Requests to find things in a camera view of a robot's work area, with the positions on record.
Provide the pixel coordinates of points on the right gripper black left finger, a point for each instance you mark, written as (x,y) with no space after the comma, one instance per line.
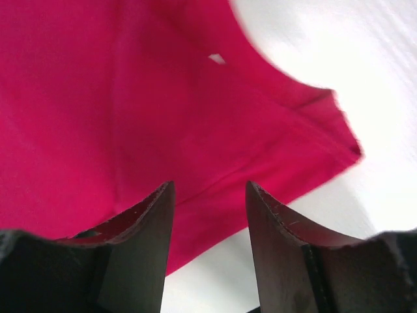
(118,266)

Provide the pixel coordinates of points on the red t shirt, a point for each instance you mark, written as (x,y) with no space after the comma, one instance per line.
(103,101)

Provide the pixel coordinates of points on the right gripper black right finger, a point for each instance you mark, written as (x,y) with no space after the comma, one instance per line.
(302,266)

